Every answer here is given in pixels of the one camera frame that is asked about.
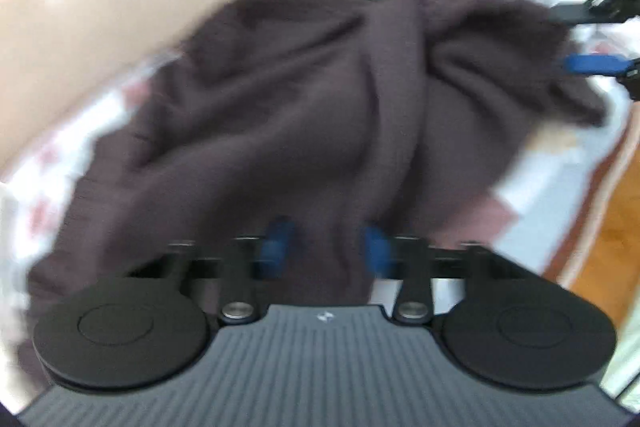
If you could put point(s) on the printed checkered mat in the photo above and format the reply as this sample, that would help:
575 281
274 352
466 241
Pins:
540 227

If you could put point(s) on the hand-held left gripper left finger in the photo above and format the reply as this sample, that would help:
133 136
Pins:
277 244

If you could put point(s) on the dark brown knit sweater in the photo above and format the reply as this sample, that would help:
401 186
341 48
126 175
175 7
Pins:
300 107

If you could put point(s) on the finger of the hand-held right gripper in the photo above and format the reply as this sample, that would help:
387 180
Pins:
595 64
585 13

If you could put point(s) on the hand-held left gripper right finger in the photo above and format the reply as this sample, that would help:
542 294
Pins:
375 252

